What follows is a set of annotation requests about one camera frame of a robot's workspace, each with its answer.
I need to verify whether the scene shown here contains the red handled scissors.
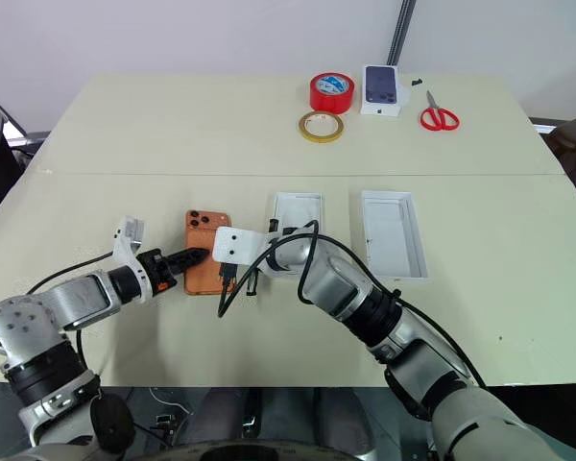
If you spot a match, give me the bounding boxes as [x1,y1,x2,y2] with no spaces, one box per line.
[419,89,462,133]

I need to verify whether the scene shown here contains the phone box with blue print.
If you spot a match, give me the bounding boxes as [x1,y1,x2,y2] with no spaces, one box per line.
[360,63,405,118]

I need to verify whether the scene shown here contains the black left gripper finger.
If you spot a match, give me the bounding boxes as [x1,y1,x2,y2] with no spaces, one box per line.
[171,256,204,279]

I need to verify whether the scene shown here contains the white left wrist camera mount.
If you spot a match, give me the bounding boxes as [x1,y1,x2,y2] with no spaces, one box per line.
[110,215,152,305]

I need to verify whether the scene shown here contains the white phone box lid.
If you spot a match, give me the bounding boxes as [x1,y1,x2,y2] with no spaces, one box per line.
[360,189,430,283]

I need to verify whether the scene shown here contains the white floor cable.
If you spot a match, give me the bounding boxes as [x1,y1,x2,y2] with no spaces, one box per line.
[147,387,194,420]

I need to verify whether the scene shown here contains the grey aluminium profile rail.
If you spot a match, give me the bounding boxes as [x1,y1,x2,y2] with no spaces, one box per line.
[386,0,418,66]

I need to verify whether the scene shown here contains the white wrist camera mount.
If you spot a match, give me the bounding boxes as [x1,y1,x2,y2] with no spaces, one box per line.
[211,226,271,266]
[110,215,152,305]

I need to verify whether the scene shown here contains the thin yellow tape ring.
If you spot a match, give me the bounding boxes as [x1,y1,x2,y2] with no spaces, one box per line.
[297,109,345,144]

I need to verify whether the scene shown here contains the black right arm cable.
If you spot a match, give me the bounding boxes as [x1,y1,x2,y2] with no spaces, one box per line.
[216,219,488,389]

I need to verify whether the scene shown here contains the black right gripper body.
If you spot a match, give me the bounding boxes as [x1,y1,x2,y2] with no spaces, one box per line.
[218,261,262,281]

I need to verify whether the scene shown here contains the red tape roll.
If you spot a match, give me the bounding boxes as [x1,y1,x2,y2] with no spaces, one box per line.
[309,71,356,116]

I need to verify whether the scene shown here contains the orange smartphone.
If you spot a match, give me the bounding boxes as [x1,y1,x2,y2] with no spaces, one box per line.
[182,208,235,297]

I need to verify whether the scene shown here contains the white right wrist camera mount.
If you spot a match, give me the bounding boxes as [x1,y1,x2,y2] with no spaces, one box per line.
[211,226,271,266]

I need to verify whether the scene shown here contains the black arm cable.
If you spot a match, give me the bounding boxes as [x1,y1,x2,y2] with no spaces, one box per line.
[216,219,488,389]
[25,250,118,296]

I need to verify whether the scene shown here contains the white phone box tray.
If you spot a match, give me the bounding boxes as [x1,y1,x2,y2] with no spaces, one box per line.
[272,191,328,242]

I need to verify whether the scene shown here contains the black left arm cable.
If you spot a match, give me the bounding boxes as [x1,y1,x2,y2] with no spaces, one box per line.
[25,250,118,296]

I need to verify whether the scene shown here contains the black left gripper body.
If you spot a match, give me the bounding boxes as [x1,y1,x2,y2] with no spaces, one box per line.
[136,247,180,295]

